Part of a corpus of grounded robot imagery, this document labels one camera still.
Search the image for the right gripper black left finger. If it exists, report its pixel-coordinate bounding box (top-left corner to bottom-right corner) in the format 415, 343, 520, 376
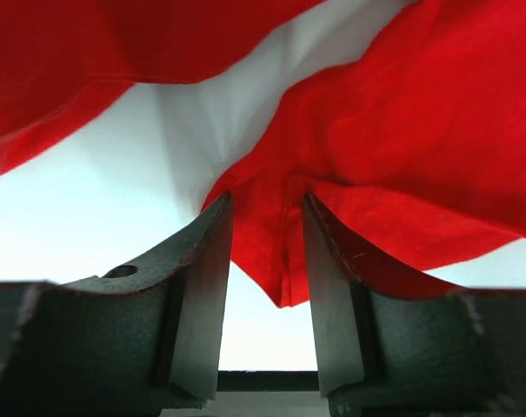
0, 195, 233, 416

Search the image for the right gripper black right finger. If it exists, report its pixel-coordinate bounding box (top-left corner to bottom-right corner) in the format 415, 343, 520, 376
303, 195, 526, 416

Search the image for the red t-shirt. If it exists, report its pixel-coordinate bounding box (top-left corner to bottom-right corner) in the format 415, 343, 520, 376
0, 1, 526, 307

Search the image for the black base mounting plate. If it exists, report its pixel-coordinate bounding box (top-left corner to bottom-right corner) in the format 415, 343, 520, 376
217, 371, 319, 392

